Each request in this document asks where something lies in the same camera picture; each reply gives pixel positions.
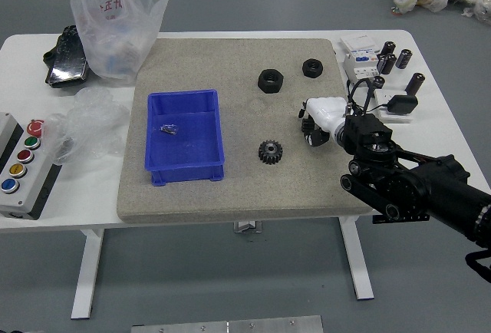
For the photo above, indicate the big black nut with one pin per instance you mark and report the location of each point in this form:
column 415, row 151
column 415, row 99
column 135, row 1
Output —
column 264, row 85

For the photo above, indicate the black plug adapter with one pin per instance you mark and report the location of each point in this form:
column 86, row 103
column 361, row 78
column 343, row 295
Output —
column 403, row 104

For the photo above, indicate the grey metal plate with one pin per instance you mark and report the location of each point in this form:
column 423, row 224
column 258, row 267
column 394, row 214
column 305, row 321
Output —
column 230, row 325

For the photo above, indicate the black gear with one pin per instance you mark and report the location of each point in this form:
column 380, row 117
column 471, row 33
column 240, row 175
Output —
column 264, row 154

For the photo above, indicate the white circuit breaker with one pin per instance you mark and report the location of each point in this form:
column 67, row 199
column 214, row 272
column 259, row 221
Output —
column 358, row 64

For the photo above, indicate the small clear plastic bag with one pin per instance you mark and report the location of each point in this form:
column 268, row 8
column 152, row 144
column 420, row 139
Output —
column 169, row 129

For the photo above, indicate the grey-brown mat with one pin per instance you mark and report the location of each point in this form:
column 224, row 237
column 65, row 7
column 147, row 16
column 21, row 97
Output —
column 230, row 118

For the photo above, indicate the red push button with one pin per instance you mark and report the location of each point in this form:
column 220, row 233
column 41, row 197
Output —
column 25, row 156

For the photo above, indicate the white power socket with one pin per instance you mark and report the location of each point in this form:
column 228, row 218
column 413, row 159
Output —
column 399, row 118

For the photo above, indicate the yellow push button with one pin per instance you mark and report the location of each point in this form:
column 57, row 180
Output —
column 17, row 170

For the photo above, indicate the small black nut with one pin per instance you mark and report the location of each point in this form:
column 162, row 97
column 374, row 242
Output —
column 307, row 70

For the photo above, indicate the blue push button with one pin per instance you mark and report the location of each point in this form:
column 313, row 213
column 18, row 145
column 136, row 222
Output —
column 9, row 185

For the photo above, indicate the white plastic bag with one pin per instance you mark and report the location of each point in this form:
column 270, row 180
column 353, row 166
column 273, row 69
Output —
column 115, row 41

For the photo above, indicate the red emergency stop button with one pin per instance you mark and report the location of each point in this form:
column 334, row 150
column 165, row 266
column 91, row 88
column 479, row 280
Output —
column 35, row 126

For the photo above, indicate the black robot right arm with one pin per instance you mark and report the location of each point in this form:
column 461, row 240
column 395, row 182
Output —
column 422, row 187

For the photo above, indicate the metal table bracket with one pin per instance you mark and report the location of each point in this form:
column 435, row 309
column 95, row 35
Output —
column 247, row 227

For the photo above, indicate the white table leg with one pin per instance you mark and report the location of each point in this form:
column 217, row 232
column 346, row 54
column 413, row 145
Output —
column 86, row 271
column 356, row 260

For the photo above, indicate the blue plastic box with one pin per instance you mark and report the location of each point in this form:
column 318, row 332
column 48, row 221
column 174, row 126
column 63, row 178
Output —
column 184, row 149

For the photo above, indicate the grey button control box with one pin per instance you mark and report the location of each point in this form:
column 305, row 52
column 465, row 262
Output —
column 15, row 202

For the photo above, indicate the black capacitor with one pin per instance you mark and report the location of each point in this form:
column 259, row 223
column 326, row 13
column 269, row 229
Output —
column 404, row 58
column 391, row 63
column 379, row 81
column 381, row 65
column 416, row 83
column 390, row 48

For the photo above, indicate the green push button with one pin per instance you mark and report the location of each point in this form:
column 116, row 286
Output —
column 31, row 142

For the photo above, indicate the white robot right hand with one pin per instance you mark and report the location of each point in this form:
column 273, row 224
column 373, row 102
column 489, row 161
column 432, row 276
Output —
column 326, row 108

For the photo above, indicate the black plastic tray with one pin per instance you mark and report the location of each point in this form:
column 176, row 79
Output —
column 65, row 64

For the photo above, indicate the clear bubble wrap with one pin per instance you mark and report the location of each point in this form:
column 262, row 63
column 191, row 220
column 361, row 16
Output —
column 92, row 122

